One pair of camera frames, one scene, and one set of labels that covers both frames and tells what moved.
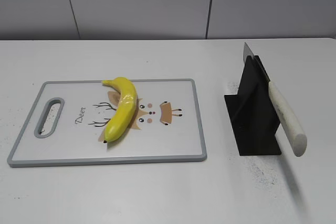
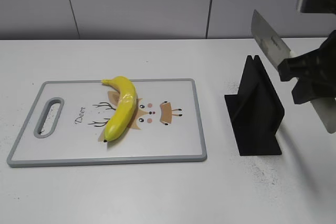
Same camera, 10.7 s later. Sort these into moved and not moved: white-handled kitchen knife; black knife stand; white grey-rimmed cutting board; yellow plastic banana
Moved: white-handled kitchen knife
Not moved: black knife stand; yellow plastic banana; white grey-rimmed cutting board
